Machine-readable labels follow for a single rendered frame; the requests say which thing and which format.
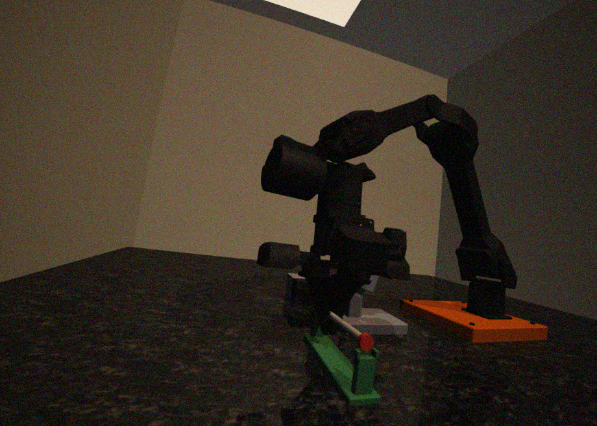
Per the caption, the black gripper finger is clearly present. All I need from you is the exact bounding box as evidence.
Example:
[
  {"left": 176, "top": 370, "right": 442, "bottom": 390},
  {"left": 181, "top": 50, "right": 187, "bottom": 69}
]
[
  {"left": 298, "top": 271, "right": 336, "bottom": 335},
  {"left": 328, "top": 274, "right": 371, "bottom": 335}
]

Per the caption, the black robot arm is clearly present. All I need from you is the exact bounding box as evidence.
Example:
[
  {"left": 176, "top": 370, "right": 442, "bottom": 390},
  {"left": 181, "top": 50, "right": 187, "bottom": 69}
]
[{"left": 261, "top": 94, "right": 518, "bottom": 320}]

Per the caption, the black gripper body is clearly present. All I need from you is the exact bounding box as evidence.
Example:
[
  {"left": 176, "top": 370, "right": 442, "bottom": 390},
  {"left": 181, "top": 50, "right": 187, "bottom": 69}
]
[{"left": 257, "top": 203, "right": 410, "bottom": 281}]

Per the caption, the tan rod with red cap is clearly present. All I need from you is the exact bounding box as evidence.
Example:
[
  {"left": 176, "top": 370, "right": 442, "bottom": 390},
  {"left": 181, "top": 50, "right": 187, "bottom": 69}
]
[{"left": 330, "top": 311, "right": 374, "bottom": 351}]

